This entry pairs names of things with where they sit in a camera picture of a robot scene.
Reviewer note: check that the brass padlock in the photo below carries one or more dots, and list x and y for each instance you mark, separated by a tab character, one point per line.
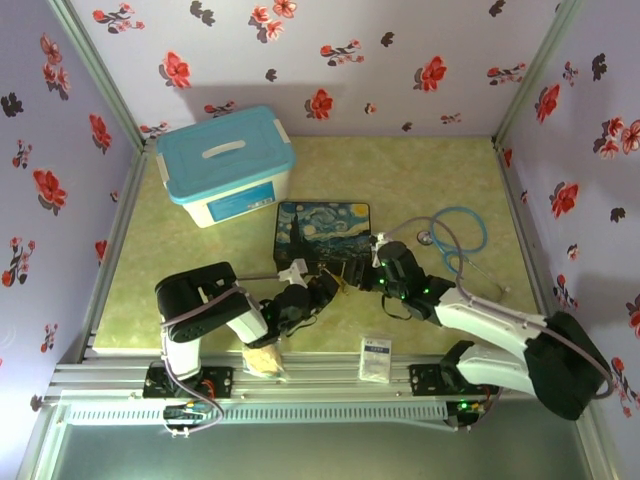
343	288

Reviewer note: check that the starry night print box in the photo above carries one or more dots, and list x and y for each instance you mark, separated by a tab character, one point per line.
325	225

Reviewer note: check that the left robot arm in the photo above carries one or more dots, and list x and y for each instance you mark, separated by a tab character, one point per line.
200	300

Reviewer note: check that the bag of beige cotton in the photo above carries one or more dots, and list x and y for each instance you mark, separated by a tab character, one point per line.
262	361

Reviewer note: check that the white sealed packet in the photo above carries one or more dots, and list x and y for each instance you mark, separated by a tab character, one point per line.
375	359

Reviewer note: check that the blue stethoscope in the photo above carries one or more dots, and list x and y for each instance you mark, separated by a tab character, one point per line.
482	225

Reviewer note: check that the blue lidded storage box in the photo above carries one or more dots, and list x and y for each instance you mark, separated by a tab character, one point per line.
225	150

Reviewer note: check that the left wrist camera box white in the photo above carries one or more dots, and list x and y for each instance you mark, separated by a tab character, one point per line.
294	274

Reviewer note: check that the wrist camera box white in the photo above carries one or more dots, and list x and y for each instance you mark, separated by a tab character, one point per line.
294	274
381	245

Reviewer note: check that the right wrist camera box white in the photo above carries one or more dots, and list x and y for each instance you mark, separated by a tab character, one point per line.
381	245

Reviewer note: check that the aluminium rail table edge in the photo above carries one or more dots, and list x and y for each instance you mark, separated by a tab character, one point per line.
320	380

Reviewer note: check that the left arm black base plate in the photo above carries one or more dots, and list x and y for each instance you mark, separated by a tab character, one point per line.
222	382

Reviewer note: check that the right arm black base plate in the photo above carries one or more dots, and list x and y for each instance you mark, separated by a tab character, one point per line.
425	380

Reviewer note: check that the aluminium frame post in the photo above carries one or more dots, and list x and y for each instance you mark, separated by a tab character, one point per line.
535	70
95	70

